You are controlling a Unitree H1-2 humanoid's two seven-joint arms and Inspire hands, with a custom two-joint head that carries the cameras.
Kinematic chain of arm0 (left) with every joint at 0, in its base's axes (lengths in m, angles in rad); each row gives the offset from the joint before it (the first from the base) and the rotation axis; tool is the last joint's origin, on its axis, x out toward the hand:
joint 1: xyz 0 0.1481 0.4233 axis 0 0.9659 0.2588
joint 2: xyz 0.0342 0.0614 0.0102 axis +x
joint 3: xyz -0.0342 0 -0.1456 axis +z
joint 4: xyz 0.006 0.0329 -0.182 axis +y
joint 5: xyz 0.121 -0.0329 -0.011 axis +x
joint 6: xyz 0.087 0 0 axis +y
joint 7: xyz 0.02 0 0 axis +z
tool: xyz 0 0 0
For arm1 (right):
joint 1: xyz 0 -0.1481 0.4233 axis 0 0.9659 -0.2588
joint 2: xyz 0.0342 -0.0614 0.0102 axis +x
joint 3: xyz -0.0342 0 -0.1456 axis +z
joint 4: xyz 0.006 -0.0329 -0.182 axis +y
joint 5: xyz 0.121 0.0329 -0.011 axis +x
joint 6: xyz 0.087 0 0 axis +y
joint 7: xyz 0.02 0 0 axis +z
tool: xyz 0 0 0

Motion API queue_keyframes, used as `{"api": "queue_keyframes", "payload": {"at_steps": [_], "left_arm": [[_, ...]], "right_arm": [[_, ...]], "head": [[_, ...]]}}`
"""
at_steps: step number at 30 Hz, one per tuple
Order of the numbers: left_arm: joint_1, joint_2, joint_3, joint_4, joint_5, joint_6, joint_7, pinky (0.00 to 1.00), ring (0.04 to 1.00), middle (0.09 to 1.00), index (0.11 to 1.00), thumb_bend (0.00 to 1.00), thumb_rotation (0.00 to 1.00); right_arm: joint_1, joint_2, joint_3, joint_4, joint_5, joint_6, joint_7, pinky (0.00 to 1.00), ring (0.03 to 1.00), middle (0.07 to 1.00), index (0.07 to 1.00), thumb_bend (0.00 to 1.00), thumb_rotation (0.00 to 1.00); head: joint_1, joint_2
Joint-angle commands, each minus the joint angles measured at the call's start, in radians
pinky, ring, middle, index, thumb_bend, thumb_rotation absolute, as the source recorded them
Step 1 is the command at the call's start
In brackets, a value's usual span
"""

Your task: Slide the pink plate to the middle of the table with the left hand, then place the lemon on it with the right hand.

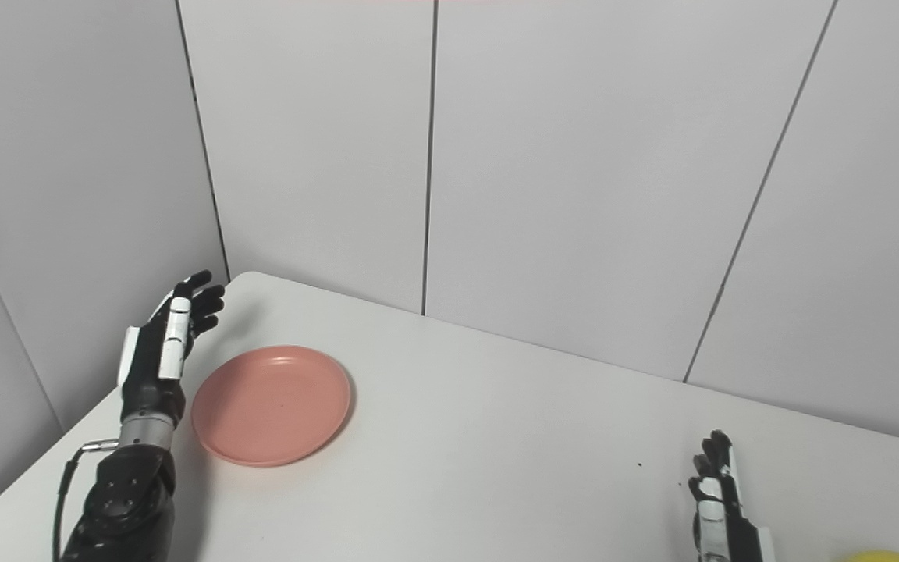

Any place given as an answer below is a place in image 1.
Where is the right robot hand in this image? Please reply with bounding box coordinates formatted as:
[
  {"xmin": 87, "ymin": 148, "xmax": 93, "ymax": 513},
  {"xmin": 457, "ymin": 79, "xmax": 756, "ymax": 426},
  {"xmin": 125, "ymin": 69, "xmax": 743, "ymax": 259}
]
[{"xmin": 688, "ymin": 429, "xmax": 776, "ymax": 562}]

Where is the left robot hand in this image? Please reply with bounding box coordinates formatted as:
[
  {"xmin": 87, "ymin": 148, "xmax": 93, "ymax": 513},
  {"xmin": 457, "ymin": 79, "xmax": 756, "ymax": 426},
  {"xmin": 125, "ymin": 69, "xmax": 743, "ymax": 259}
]
[{"xmin": 117, "ymin": 270, "xmax": 226, "ymax": 429}]

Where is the pink plate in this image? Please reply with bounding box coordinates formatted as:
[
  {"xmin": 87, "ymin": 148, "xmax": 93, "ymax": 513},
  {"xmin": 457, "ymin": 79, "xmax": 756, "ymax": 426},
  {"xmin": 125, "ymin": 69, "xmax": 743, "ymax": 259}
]
[{"xmin": 190, "ymin": 345, "xmax": 354, "ymax": 468}]

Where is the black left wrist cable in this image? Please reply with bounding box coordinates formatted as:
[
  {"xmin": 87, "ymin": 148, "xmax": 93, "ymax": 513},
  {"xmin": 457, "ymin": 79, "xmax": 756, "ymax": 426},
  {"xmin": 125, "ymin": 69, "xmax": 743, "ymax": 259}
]
[{"xmin": 52, "ymin": 439, "xmax": 121, "ymax": 562}]

